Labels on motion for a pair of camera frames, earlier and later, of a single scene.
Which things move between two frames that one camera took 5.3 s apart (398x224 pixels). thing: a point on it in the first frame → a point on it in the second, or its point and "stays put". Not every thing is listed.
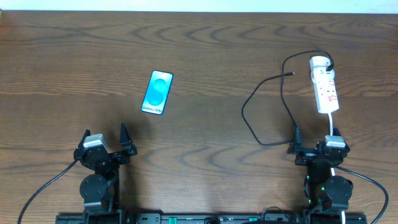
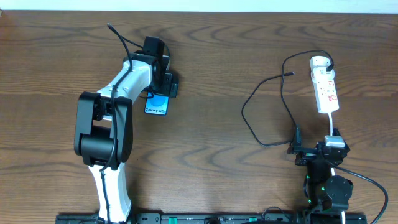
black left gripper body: x=109 y=156 → x=171 y=84
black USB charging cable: x=328 y=68 stays put
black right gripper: x=313 y=150 stays put
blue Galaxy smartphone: x=157 y=92 stays put
